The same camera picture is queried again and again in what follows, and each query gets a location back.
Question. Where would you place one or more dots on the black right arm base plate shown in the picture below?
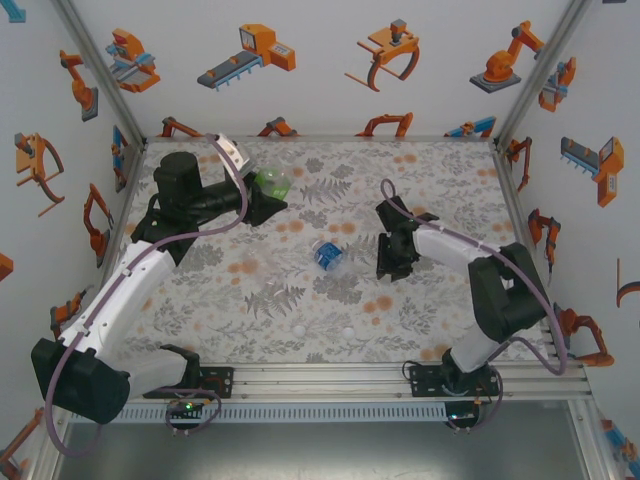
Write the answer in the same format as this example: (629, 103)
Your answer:
(425, 382)

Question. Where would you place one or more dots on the aluminium table edge rail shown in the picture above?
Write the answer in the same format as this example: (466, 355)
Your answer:
(320, 382)

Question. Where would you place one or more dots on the aluminium rear rail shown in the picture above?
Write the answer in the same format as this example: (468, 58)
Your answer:
(310, 138)

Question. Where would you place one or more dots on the grey metal lower panel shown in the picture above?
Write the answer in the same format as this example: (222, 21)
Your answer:
(320, 450)

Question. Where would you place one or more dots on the floral patterned table cloth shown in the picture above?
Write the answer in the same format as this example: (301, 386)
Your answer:
(350, 310)

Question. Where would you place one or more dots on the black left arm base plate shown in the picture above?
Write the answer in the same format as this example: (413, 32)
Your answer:
(222, 382)

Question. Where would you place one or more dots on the clear unlabelled plastic bottle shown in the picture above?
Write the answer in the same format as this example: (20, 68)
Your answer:
(257, 260)

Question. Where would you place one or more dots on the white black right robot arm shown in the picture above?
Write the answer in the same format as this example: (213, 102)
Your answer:
(505, 300)

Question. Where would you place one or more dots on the aluminium frame post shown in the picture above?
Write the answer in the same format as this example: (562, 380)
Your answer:
(597, 467)
(542, 75)
(100, 70)

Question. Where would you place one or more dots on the aluminium side rail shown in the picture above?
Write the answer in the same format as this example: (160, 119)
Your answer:
(134, 175)
(520, 225)

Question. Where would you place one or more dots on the small circuit board green light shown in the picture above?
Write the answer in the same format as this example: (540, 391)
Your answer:
(186, 406)
(460, 416)

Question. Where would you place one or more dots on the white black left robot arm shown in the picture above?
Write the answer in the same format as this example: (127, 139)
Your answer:
(130, 285)

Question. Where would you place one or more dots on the blue label plastic bottle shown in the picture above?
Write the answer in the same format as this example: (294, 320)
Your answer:
(327, 255)

